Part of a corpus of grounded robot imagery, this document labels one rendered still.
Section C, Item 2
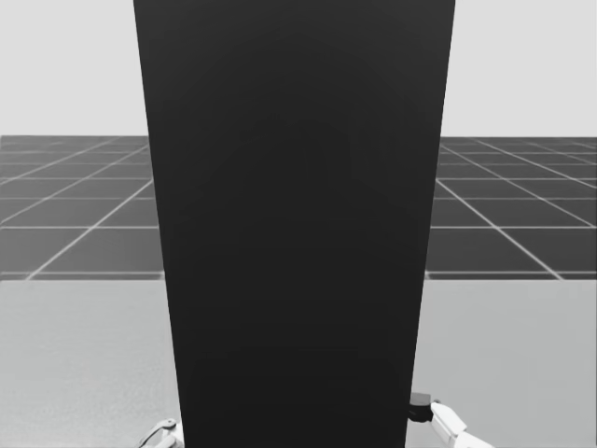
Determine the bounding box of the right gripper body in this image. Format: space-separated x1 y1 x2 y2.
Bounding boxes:
448 429 496 448

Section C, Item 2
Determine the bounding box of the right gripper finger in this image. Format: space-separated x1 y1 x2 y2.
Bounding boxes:
407 392 468 445

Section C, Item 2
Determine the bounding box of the black screen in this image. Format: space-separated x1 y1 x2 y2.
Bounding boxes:
132 0 456 448

